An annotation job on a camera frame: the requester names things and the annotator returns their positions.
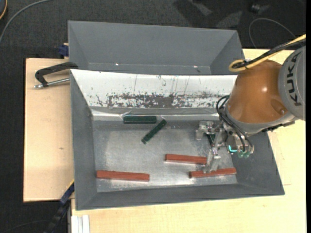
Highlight grey metal bin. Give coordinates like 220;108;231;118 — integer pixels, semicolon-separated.
67;20;285;211

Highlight dark green flat block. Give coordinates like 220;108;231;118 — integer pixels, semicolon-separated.
141;119;168;145
123;115;157;125

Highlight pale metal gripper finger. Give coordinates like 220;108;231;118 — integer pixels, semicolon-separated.
205;149;219;174
212;155;222;172

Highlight pale flat board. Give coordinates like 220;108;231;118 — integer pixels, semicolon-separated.
23;58;75;202

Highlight red-brown flat block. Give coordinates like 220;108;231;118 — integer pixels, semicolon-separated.
96;170;151;183
189;167;237;179
164;153;208;166

